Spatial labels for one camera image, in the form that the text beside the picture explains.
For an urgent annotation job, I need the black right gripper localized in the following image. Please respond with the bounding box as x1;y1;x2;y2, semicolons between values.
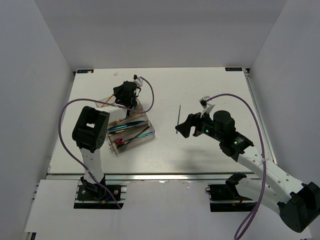
175;108;224;143

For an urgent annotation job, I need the gold fork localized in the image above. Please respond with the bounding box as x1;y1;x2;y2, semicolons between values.
109;112;143;126

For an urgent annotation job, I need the blue serrated knife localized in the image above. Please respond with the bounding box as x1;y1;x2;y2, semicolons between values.
107;120;145;132

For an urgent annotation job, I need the clear smoked utensil organizer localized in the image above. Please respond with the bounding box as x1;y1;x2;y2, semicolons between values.
96;96;155;154

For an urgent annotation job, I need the black knife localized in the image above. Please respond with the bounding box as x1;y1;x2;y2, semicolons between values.
106;125;138;136

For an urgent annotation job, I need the iridescent rainbow spoon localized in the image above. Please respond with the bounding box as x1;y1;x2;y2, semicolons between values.
113;131;154;146

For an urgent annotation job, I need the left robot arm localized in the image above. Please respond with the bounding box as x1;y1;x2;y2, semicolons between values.
72;78;143;200

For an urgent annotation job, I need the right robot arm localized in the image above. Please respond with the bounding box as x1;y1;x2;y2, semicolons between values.
175;110;320;233

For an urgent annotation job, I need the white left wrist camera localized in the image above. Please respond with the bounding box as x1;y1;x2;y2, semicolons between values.
133;74;144;96

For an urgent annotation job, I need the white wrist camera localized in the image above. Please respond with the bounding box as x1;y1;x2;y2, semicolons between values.
199;96;215;118
133;74;144;96

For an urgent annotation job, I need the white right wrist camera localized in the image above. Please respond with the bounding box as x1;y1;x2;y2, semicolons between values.
199;96;215;118

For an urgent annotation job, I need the aluminium table frame rail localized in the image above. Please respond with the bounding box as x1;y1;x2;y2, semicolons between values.
46;67;286;183

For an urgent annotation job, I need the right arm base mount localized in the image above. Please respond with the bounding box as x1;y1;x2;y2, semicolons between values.
205;184;256;213

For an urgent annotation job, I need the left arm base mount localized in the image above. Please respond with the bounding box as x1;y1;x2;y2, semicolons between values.
73;182;127;210

